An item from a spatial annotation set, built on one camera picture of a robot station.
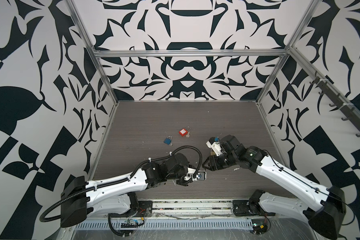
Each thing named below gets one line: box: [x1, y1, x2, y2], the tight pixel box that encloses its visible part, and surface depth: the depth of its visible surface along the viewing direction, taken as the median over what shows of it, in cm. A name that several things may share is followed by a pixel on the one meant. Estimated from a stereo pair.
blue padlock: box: [163, 135, 173, 146], surface depth 101 cm
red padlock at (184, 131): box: [178, 126, 191, 137], surface depth 104 cm
